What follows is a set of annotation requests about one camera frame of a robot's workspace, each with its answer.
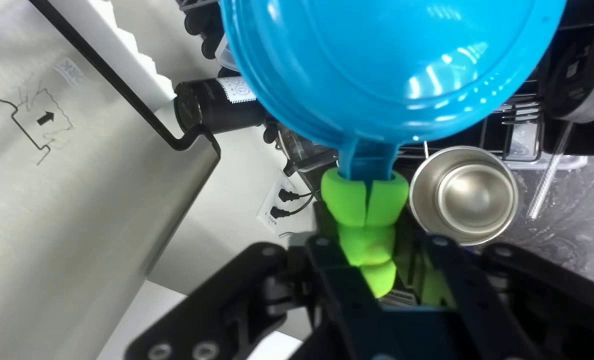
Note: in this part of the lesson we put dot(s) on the white wall outlet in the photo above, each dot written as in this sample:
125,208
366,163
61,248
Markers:
296,227

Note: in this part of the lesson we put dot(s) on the black dish drying rack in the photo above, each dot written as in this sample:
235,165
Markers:
579,137

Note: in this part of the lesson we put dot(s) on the steel cone coffee dripper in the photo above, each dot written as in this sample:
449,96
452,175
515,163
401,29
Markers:
463,192

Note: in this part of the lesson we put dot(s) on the black power plug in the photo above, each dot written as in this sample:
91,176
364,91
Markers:
283,213
288,195

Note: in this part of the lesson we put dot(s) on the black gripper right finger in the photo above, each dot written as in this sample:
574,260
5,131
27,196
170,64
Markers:
489,306

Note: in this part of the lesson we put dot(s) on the dark mug grey rim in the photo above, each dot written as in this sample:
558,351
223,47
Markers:
577,73

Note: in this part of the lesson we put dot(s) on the black bottle white label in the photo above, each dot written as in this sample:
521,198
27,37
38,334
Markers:
208,106

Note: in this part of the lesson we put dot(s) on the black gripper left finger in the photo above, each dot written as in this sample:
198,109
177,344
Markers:
242,306

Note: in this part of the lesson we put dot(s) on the stainless paper towel dispenser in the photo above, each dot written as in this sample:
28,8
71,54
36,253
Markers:
77,232

